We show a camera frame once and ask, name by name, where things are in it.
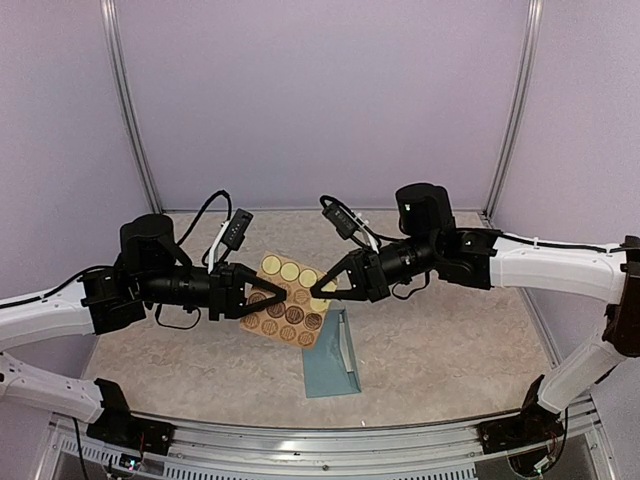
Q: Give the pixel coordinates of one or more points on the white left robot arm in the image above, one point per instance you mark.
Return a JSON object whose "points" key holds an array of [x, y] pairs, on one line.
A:
{"points": [[151, 269]]}

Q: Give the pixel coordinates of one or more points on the teal blue envelope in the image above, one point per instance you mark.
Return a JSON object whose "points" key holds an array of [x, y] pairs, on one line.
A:
{"points": [[323, 368]]}

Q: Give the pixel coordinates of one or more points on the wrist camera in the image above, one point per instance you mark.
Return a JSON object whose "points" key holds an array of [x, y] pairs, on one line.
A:
{"points": [[229, 238], [350, 227]]}

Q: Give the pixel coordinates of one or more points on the right aluminium frame post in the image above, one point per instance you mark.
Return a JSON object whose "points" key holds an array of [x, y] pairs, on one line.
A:
{"points": [[517, 107]]}

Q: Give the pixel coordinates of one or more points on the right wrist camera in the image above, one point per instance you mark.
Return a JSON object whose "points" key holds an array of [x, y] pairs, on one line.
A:
{"points": [[350, 227]]}

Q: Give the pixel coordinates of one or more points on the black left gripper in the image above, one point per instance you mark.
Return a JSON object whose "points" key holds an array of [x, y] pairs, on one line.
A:
{"points": [[226, 291]]}

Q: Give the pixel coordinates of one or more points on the aluminium frame post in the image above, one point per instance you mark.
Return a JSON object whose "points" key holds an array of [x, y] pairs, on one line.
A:
{"points": [[110, 21], [517, 107]]}

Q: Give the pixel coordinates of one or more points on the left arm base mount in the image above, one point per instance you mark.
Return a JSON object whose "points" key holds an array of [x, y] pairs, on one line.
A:
{"points": [[117, 425]]}

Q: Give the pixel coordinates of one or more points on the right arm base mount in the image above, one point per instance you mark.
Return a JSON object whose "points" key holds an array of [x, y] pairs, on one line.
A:
{"points": [[531, 425]]}

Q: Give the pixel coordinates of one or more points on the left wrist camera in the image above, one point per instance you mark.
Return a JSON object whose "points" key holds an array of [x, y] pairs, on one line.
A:
{"points": [[229, 238]]}

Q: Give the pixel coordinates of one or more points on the aluminium front rail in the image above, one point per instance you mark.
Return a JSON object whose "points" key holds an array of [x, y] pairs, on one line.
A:
{"points": [[207, 450]]}

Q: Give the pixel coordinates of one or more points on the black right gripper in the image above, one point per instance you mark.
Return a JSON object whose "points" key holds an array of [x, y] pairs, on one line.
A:
{"points": [[367, 275]]}

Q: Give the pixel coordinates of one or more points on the left aluminium frame post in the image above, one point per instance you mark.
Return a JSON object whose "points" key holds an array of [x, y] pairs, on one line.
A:
{"points": [[110, 21]]}

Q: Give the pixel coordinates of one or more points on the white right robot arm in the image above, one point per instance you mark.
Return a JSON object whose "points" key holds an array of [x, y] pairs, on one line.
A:
{"points": [[485, 259]]}

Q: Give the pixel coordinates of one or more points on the round sticker seal sheet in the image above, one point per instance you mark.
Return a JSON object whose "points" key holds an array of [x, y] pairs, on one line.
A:
{"points": [[298, 320]]}

